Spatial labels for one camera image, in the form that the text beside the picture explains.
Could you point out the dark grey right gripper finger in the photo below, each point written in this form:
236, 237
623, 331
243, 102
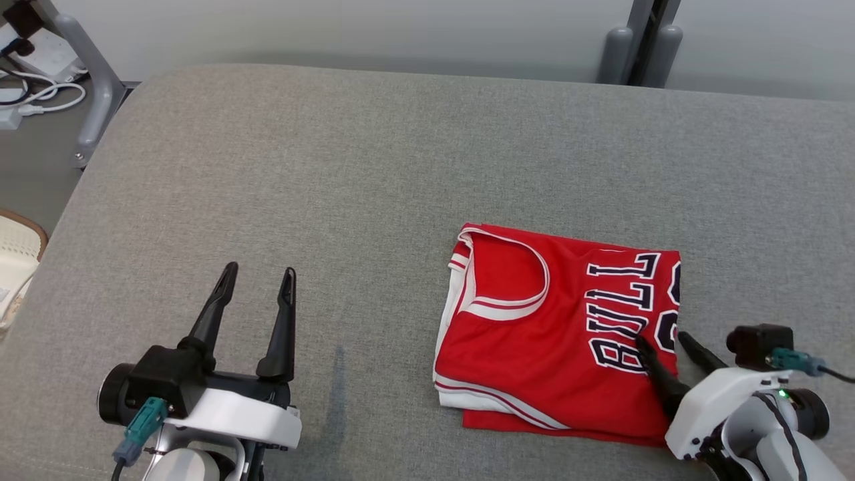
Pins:
664, 387
705, 359

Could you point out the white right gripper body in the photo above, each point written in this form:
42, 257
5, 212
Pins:
708, 407

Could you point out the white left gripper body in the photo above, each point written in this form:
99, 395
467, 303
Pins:
247, 417

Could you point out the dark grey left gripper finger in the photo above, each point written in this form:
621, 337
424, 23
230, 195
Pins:
210, 321
282, 341

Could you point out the red basketball jersey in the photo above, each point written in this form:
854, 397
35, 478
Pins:
534, 347

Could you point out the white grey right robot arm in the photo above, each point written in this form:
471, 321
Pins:
781, 461

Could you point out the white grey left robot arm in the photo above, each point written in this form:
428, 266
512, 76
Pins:
187, 467

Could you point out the white basket with brown rim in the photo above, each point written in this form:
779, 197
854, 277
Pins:
17, 254

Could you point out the grey metal table leg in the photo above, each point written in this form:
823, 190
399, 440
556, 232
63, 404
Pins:
100, 87

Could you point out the white power adapter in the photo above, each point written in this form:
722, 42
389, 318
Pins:
8, 119

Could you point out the white power strip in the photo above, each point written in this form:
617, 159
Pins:
50, 57

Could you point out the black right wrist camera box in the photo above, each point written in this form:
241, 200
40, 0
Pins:
758, 344

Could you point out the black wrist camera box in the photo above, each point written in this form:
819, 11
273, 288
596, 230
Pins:
758, 344
163, 381

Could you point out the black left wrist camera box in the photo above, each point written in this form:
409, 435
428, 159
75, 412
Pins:
163, 381

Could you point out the grey partition post with bumpers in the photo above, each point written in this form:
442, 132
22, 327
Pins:
618, 53

